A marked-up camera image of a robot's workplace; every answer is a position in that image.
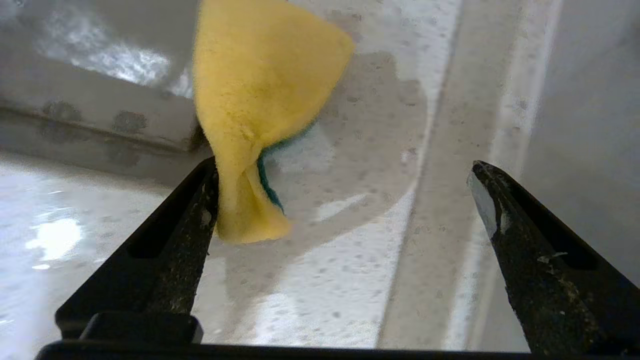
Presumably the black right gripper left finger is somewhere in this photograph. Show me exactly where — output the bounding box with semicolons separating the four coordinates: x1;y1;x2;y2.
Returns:
55;156;221;346

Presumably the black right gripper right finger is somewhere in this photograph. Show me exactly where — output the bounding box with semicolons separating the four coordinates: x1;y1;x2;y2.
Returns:
466;160;640;358

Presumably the yellow sponge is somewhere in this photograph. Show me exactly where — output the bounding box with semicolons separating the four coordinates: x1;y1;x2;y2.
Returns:
192;0;356;245

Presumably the stainless steel sink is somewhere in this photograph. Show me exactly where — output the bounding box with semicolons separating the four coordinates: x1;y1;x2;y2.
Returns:
0;0;217;190

